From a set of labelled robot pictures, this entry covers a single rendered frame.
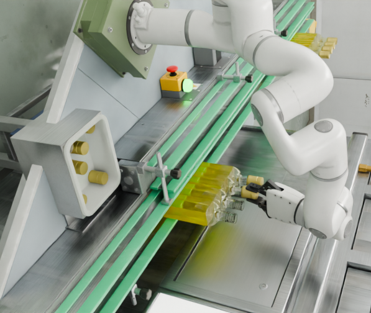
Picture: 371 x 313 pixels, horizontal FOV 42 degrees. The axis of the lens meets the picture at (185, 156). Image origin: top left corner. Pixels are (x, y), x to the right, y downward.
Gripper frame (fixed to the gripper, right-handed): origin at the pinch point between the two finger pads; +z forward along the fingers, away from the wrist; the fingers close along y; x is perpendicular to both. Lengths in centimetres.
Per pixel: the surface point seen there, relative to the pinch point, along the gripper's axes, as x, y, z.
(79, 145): 35, 28, 27
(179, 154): 9.7, 13.6, 18.0
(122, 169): 24.0, 14.2, 26.7
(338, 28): -541, -163, 225
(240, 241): 8.2, -12.8, 0.3
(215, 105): -18.8, 13.3, 26.8
